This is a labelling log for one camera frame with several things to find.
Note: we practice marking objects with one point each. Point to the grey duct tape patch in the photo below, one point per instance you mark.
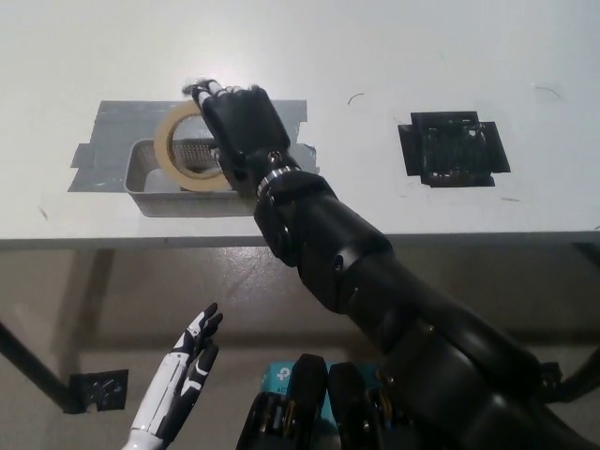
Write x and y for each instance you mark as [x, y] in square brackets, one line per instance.
[112, 126]

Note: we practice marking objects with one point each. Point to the beige masking tape roll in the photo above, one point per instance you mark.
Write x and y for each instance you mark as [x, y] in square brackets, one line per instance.
[164, 140]

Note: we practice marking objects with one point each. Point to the black tape square patch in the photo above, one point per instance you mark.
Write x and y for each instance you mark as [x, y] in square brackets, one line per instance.
[450, 154]

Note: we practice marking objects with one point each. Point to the black table foot bracket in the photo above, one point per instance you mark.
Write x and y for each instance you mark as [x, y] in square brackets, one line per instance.
[98, 391]

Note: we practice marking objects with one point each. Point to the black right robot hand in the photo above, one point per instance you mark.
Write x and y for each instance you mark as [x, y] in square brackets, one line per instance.
[244, 122]

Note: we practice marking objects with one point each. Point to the teal cardboard box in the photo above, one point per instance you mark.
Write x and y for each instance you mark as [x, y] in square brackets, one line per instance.
[279, 375]

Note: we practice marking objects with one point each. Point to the small grey plastic basket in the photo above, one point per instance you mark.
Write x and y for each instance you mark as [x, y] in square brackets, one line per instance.
[187, 206]

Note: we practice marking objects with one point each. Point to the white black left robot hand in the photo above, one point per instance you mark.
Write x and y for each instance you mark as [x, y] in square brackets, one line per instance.
[180, 375]

